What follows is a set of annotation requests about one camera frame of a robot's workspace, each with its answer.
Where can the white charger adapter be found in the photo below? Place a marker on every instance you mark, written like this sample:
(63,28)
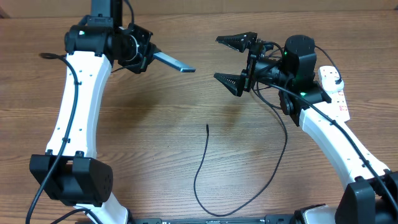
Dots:
(330,85)

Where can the white power strip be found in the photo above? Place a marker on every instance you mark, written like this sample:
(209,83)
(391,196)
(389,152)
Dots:
(338,99)

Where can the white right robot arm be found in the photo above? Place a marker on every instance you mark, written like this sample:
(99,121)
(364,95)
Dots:
(313,98)

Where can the blue smartphone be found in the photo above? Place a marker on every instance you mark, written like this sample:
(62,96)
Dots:
(174,63)

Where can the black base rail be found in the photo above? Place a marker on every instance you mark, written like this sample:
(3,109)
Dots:
(217,221)

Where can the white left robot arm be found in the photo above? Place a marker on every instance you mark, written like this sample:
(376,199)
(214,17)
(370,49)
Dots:
(69,171)

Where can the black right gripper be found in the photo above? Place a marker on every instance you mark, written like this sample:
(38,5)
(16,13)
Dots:
(254,54)

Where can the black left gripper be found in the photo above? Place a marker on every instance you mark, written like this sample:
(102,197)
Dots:
(149,48)

